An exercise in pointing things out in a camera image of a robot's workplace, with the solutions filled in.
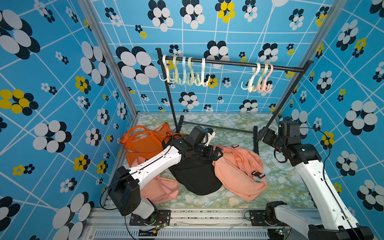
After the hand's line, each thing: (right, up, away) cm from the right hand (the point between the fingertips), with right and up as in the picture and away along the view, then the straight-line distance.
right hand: (269, 134), depth 74 cm
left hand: (-25, -10, +3) cm, 27 cm away
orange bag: (-75, -7, +28) cm, 80 cm away
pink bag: (-54, -28, +4) cm, 61 cm away
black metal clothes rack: (-48, +8, +40) cm, 63 cm away
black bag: (-36, -23, +11) cm, 44 cm away
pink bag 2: (-12, -21, +9) cm, 26 cm away
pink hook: (+14, +32, +32) cm, 48 cm away
